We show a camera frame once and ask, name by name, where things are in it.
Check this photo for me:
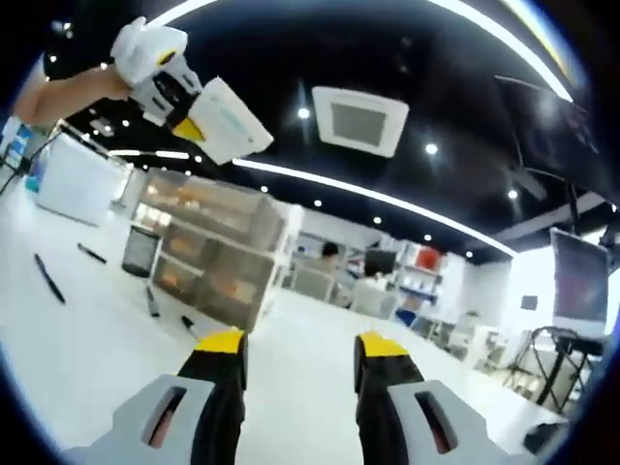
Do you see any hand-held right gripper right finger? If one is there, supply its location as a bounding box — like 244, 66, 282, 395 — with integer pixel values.
353, 331, 529, 465

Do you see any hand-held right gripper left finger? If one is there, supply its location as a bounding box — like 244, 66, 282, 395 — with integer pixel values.
62, 328, 248, 465

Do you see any white paper sheet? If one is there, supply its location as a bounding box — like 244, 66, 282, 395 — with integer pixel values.
186, 76, 275, 167

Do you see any slim dark grey pen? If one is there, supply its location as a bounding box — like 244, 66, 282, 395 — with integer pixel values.
144, 284, 162, 320

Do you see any black cap clear barrel pen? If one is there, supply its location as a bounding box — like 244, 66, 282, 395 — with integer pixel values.
76, 242, 109, 266

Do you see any blue pen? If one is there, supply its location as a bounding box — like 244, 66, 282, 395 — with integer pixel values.
32, 253, 68, 306

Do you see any person's left hand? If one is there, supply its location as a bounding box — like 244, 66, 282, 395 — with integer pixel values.
96, 64, 133, 102

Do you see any white storage box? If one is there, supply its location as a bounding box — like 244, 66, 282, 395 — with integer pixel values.
34, 134, 123, 228

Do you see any white office chair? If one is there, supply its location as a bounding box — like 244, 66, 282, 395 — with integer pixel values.
349, 280, 389, 320
292, 265, 336, 302

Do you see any black mesh pen holder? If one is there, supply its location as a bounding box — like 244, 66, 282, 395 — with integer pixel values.
121, 226, 163, 279

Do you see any small black box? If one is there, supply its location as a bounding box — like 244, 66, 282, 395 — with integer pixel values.
524, 420, 569, 455

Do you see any white drawer organizer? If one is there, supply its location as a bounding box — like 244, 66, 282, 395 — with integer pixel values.
143, 168, 293, 331

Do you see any small black monitor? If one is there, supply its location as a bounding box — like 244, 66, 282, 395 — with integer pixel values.
365, 249, 397, 273

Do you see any white ceiling air vent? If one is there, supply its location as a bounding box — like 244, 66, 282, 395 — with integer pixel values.
311, 85, 411, 159

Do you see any black tripod stand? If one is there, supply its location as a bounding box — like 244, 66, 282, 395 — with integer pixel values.
503, 325, 606, 417

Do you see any curved ceiling light strip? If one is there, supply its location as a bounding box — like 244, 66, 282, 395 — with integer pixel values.
232, 157, 515, 257

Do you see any large display screen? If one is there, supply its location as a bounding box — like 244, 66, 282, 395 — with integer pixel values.
549, 227, 610, 336

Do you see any wall shelving unit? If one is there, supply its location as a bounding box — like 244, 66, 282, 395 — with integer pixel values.
394, 241, 448, 304

